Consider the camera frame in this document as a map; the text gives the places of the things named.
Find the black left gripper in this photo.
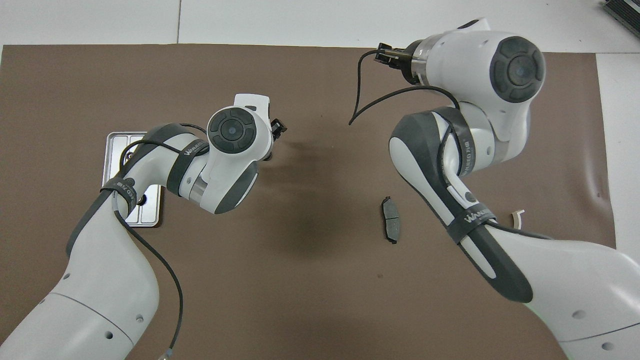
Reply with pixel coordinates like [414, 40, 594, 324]
[266, 118, 289, 162]

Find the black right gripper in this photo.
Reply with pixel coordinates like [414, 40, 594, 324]
[375, 42, 419, 84]

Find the silver metal tray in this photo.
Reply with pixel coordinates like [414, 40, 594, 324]
[101, 131, 165, 229]

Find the brown paper table mat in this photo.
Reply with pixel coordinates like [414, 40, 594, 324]
[0, 44, 630, 360]

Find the dark grey brake pad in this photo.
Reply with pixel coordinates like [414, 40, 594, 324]
[380, 196, 402, 245]

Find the dark ribbed metal device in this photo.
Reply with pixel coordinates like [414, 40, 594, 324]
[601, 0, 640, 27]

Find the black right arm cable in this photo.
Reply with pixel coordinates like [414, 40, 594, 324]
[348, 49, 462, 126]

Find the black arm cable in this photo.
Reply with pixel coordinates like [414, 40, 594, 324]
[111, 122, 210, 360]
[348, 49, 462, 126]

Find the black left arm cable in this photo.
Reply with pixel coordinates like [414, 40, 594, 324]
[111, 122, 210, 360]

